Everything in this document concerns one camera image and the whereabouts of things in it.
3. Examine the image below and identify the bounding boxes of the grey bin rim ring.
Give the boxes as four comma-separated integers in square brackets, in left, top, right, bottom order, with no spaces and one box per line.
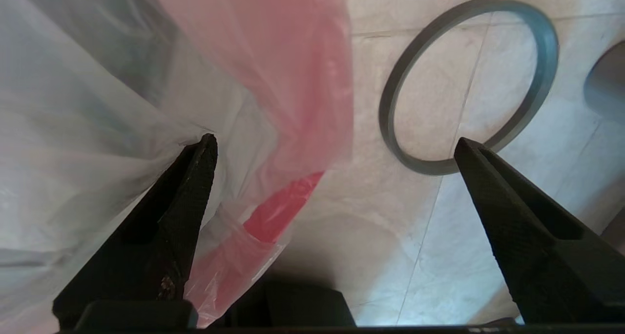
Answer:
[378,0,560,176]

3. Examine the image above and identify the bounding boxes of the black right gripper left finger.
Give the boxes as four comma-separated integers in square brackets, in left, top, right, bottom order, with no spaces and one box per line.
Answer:
[53,134,218,330]

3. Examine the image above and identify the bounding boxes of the white red-printed bin liner bag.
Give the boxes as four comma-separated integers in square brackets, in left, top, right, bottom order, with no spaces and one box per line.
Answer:
[0,0,354,329]

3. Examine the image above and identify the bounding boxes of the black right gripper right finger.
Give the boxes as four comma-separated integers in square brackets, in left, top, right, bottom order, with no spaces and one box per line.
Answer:
[454,138,625,325]

